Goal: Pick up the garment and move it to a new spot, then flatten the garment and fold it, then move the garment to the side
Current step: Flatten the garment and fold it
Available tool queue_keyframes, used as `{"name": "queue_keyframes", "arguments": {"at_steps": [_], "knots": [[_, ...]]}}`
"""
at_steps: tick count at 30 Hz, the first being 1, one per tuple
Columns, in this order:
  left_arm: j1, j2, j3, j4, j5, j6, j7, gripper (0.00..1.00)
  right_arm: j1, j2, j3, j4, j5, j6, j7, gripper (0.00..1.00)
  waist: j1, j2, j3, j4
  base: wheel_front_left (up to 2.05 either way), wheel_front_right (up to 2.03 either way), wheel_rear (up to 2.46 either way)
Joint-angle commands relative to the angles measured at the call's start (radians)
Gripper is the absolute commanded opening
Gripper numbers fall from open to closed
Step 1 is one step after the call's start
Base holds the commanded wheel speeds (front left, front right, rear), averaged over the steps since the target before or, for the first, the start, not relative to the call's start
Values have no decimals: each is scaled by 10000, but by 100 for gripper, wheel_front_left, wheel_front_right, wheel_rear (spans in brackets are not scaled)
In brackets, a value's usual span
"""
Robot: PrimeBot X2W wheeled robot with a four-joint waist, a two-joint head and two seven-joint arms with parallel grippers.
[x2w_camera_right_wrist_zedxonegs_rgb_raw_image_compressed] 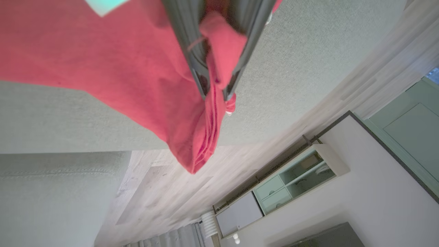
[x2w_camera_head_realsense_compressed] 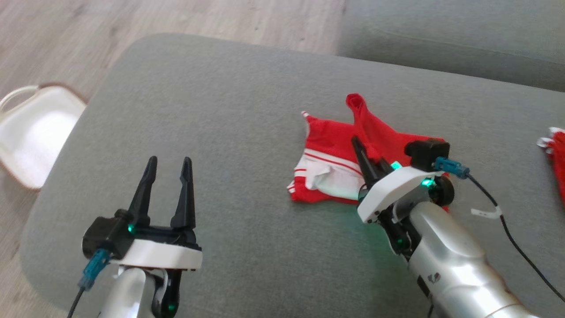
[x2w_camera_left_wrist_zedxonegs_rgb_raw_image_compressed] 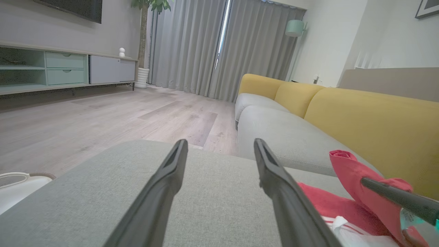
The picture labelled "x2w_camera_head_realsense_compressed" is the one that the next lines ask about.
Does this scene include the red Bulls 23 shorts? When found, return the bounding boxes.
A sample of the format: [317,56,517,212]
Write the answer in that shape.
[536,127,565,206]

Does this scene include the white laundry basket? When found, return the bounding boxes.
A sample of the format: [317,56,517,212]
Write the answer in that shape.
[0,83,88,191]

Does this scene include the right camera cable blue plug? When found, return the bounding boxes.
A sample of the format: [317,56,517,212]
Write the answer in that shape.
[433,156,565,305]

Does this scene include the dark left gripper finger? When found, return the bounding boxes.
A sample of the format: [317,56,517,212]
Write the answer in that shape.
[170,157,196,230]
[128,155,158,228]

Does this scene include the red white Bulls jersey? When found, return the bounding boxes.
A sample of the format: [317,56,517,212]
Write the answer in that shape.
[286,93,452,212]

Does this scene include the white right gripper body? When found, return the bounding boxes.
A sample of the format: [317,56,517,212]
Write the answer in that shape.
[357,166,444,224]

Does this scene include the left camera cable blue plug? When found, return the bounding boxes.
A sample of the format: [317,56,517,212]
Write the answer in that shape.
[66,248,111,318]

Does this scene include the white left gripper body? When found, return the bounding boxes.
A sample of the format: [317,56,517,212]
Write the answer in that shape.
[110,223,204,271]

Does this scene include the grey sofa seat cushion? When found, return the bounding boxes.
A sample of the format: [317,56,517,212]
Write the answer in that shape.
[336,0,565,92]

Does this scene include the camera cable blue plug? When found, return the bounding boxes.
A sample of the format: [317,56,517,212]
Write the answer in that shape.
[66,248,111,318]
[433,156,565,305]

